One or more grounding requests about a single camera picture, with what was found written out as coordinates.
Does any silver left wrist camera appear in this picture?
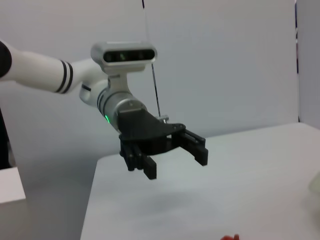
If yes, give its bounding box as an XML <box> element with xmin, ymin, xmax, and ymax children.
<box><xmin>90</xmin><ymin>41</ymin><xmax>159</xmax><ymax>74</ymax></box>

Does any left gripper cable with plug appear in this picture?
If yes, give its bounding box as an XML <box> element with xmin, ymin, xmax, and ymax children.
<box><xmin>141</xmin><ymin>0</ymin><xmax>170</xmax><ymax>124</ymax></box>

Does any wavy green glass fruit plate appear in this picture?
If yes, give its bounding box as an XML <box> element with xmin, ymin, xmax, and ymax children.
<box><xmin>306</xmin><ymin>171</ymin><xmax>320</xmax><ymax>198</ymax></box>

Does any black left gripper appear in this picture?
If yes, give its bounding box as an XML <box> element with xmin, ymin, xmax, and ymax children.
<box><xmin>117</xmin><ymin>111</ymin><xmax>210</xmax><ymax>181</ymax></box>

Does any white box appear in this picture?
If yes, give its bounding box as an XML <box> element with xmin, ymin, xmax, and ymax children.
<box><xmin>0</xmin><ymin>166</ymin><xmax>27</xmax><ymax>204</ymax></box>

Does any red object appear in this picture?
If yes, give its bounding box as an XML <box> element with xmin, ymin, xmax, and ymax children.
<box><xmin>219</xmin><ymin>233</ymin><xmax>241</xmax><ymax>240</ymax></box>

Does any black robot body column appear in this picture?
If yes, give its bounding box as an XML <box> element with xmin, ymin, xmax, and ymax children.
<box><xmin>0</xmin><ymin>106</ymin><xmax>16</xmax><ymax>171</ymax></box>

